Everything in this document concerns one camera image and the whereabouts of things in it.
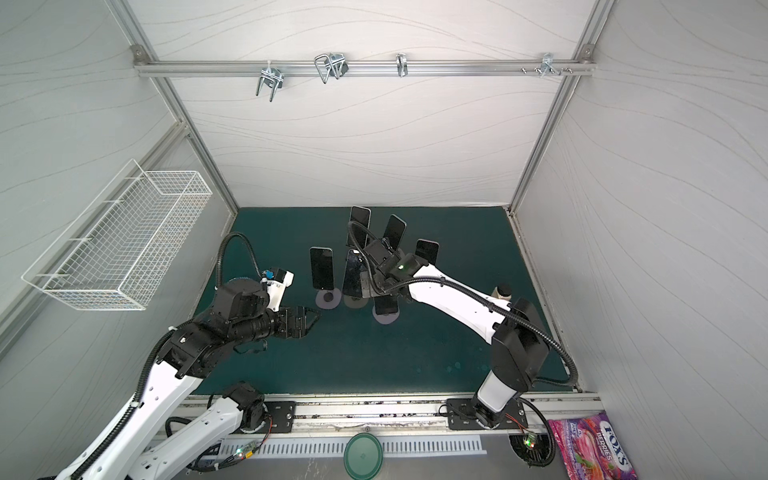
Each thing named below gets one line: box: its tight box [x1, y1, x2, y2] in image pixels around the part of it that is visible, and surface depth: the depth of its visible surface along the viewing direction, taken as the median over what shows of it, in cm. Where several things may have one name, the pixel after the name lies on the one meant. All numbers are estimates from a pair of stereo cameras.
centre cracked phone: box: [342, 249, 368, 298], surface depth 90 cm
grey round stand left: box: [315, 288, 342, 309], surface depth 98 cm
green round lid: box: [343, 432, 384, 480], surface depth 62 cm
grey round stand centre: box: [343, 295, 369, 309], surface depth 97 cm
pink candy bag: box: [548, 411, 638, 480], surface depth 69 cm
